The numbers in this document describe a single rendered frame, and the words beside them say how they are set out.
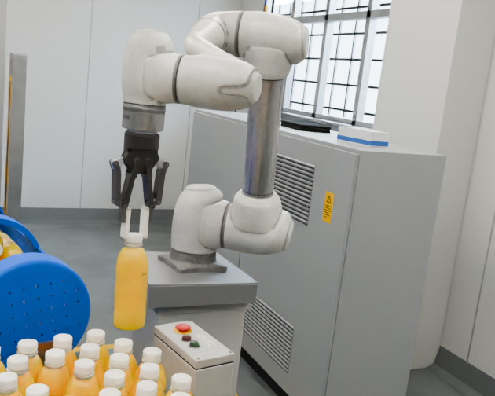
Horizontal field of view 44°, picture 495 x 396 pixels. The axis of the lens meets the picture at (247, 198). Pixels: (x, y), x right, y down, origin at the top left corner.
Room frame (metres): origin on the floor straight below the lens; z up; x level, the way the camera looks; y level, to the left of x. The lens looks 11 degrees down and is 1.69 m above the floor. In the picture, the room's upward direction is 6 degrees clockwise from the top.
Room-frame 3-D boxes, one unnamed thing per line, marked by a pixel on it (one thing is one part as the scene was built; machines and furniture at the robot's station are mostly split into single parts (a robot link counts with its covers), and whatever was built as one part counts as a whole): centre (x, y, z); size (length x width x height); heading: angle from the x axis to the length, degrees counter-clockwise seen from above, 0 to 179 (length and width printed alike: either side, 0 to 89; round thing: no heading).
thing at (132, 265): (1.32, 0.24, 1.22); 0.07 x 0.07 x 0.19
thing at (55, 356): (1.17, 0.35, 1.10); 0.04 x 0.04 x 0.02
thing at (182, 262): (2.02, 0.17, 1.09); 0.22 x 0.18 x 0.06; 33
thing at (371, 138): (3.09, -0.54, 1.48); 0.24 x 0.12 x 0.08; 34
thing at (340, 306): (3.82, -0.22, 0.72); 2.15 x 0.54 x 1.45; 26
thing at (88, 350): (1.21, 0.29, 1.10); 0.04 x 0.04 x 0.02
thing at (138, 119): (1.33, 0.24, 1.59); 0.09 x 0.09 x 0.06
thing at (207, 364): (1.34, 0.09, 1.05); 0.20 x 0.10 x 0.10; 36
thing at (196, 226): (2.01, 0.15, 1.23); 0.18 x 0.16 x 0.22; 80
